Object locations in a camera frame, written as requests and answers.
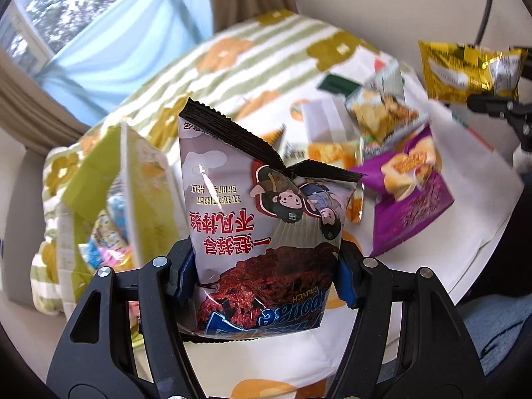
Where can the brown curtain left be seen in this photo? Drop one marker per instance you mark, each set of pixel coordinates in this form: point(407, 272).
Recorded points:
point(31, 116)

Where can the orange cake snack bag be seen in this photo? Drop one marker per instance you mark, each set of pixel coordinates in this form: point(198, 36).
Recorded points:
point(345, 155)

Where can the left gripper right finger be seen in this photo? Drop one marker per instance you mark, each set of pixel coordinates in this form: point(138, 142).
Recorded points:
point(436, 357)

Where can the white translucent snack packet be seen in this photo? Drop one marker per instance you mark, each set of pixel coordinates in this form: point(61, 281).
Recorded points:
point(328, 121)

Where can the purple potato chip bag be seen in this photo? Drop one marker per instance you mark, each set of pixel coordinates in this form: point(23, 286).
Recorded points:
point(411, 191)

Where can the green white cardboard box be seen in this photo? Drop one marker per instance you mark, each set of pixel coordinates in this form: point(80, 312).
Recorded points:
point(121, 209)

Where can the white fruit print cloth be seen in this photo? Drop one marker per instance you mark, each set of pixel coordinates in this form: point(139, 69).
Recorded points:
point(266, 240)

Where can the grey seaweed crunch snack bag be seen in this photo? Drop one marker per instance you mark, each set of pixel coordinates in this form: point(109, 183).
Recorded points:
point(265, 235)

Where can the dark green small packet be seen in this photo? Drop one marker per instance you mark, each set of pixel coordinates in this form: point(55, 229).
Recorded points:
point(338, 85)

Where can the floral striped quilt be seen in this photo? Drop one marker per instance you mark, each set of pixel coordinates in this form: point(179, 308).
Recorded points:
point(264, 67)

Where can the light blue window cloth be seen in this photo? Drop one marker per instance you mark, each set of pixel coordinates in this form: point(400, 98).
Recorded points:
point(120, 50)

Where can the window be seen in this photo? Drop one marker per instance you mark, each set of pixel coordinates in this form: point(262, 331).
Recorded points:
point(34, 31)

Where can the yellow gold snack bag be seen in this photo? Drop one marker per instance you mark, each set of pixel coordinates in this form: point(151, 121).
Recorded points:
point(453, 71)

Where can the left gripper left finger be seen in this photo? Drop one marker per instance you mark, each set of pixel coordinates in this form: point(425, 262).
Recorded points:
point(94, 357)

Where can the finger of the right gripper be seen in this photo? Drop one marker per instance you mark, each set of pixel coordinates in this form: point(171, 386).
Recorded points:
point(491, 105)

